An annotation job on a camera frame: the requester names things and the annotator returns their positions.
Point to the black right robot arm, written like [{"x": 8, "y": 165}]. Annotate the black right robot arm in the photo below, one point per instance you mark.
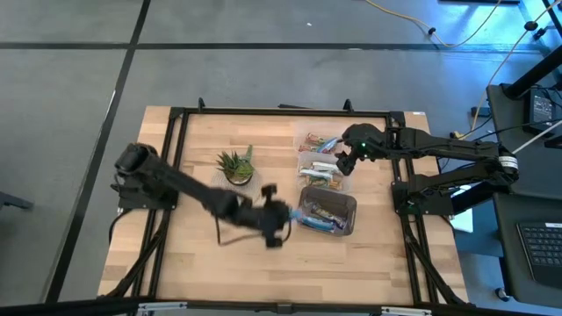
[{"x": 439, "y": 147}]

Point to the black laptop desk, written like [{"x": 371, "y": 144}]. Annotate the black laptop desk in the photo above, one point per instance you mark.
[{"x": 509, "y": 246}]

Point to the potted succulent plant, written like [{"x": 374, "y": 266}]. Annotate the potted succulent plant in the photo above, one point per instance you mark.
[{"x": 237, "y": 169}]

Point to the green orange granola bar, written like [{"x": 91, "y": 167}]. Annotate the green orange granola bar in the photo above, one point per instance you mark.
[{"x": 327, "y": 182}]

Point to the black power adapter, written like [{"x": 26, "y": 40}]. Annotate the black power adapter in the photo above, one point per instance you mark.
[{"x": 541, "y": 109}]

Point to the black side desk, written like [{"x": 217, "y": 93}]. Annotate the black side desk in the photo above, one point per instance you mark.
[{"x": 505, "y": 114}]

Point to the black stand leg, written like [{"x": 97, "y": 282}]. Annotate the black stand leg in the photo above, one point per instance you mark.
[
  {"x": 472, "y": 199},
  {"x": 531, "y": 76}
]

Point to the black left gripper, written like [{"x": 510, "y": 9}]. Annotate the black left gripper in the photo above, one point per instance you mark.
[{"x": 268, "y": 217}]

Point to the black caster wheel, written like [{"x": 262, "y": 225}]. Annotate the black caster wheel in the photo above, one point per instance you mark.
[{"x": 503, "y": 294}]

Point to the grey chair leg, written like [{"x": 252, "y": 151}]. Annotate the grey chair leg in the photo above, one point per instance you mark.
[{"x": 13, "y": 202}]

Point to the yellow power plug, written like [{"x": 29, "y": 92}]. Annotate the yellow power plug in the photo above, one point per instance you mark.
[{"x": 457, "y": 137}]

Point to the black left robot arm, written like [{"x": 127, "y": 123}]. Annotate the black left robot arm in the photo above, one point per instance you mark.
[{"x": 175, "y": 180}]

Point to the purple granola bar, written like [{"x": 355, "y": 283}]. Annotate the purple granola bar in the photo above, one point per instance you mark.
[{"x": 328, "y": 214}]

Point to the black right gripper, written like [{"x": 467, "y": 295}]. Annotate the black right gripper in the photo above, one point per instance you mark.
[{"x": 356, "y": 150}]

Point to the black plug box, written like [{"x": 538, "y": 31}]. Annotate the black plug box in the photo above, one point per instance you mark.
[{"x": 480, "y": 111}]

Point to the black metal table frame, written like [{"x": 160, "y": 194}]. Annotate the black metal table frame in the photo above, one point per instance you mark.
[{"x": 285, "y": 112}]

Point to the black horizontal beam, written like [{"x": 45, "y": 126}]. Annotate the black horizontal beam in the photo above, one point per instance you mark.
[{"x": 66, "y": 308}]

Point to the dark grey plastic bin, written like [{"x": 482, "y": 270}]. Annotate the dark grey plastic bin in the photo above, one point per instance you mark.
[{"x": 347, "y": 202}]

